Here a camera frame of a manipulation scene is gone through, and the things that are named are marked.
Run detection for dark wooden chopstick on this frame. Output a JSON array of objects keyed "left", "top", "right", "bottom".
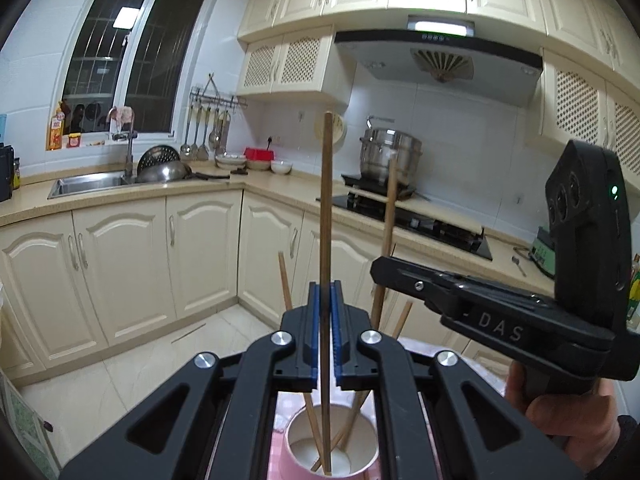
[
  {"left": 277, "top": 252, "right": 331, "bottom": 471},
  {"left": 320, "top": 112, "right": 334, "bottom": 477},
  {"left": 310, "top": 301, "right": 414, "bottom": 472},
  {"left": 371, "top": 154, "right": 399, "bottom": 331}
]

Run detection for steel wok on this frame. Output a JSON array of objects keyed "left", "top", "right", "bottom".
[{"left": 136, "top": 160, "right": 232, "bottom": 184}]

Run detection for dark round strainer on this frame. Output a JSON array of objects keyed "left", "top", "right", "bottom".
[{"left": 137, "top": 144, "right": 180, "bottom": 171}]

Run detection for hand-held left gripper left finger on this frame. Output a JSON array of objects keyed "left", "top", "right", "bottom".
[{"left": 59, "top": 282, "right": 321, "bottom": 480}]

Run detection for cream lower cabinets under sink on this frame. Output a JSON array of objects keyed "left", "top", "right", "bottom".
[{"left": 0, "top": 191, "right": 247, "bottom": 378}]

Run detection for cream lattice-door wall cabinet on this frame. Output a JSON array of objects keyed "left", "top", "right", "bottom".
[
  {"left": 236, "top": 25, "right": 352, "bottom": 107},
  {"left": 525, "top": 49, "right": 640, "bottom": 188}
]

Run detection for dark sliding window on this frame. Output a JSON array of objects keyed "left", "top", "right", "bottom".
[{"left": 52, "top": 0, "right": 219, "bottom": 134}]

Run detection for pink utensil holder cup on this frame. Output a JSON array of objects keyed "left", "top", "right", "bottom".
[{"left": 283, "top": 404, "right": 381, "bottom": 480}]

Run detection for pink cloth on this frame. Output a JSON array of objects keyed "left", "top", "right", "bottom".
[{"left": 107, "top": 106, "right": 136, "bottom": 134}]

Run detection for grey range hood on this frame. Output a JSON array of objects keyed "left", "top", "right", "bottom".
[{"left": 334, "top": 14, "right": 544, "bottom": 109}]

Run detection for steel spatula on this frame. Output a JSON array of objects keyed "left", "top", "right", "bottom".
[{"left": 198, "top": 107, "right": 210, "bottom": 159}]

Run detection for round cream board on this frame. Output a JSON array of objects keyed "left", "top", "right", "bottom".
[{"left": 313, "top": 111, "right": 348, "bottom": 154}]

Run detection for black countertop appliance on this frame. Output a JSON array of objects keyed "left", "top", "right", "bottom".
[{"left": 0, "top": 144, "right": 15, "bottom": 204}]

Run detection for black glass gas stove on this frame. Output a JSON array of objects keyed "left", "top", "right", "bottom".
[{"left": 316, "top": 192, "right": 494, "bottom": 262}]

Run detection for steel skimmer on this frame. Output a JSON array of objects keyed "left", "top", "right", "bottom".
[{"left": 208, "top": 110, "right": 224, "bottom": 152}]

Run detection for yellow detergent bottle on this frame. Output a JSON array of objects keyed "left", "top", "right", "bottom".
[{"left": 47, "top": 101, "right": 69, "bottom": 151}]

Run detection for wall utensil rack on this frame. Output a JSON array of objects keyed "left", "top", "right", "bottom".
[{"left": 189, "top": 73, "right": 249, "bottom": 112}]

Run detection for steel faucet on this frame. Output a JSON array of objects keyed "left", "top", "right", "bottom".
[{"left": 112, "top": 130, "right": 139, "bottom": 184}]

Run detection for steel stockpot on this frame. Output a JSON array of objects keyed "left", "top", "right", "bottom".
[{"left": 359, "top": 116, "right": 425, "bottom": 187}]

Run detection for thin wooden chopstick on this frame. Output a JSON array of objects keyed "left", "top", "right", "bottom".
[{"left": 171, "top": 323, "right": 207, "bottom": 344}]

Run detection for person's right hand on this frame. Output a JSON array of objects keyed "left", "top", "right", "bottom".
[{"left": 505, "top": 360, "right": 623, "bottom": 462}]

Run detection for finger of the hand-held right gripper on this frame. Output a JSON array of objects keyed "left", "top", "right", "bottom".
[{"left": 370, "top": 256, "right": 471, "bottom": 315}]

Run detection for steel kitchen sink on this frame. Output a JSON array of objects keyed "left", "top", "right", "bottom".
[{"left": 47, "top": 172, "right": 134, "bottom": 200}]

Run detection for black induction cooker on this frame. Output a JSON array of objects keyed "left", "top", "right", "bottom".
[{"left": 341, "top": 174, "right": 418, "bottom": 203}]

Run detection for green patterned panel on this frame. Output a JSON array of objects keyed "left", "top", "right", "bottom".
[{"left": 0, "top": 369, "right": 62, "bottom": 480}]

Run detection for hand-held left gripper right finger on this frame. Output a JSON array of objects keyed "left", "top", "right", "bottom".
[{"left": 332, "top": 282, "right": 587, "bottom": 480}]

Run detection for green kitchen appliance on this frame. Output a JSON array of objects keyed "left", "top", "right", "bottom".
[{"left": 531, "top": 227, "right": 559, "bottom": 279}]

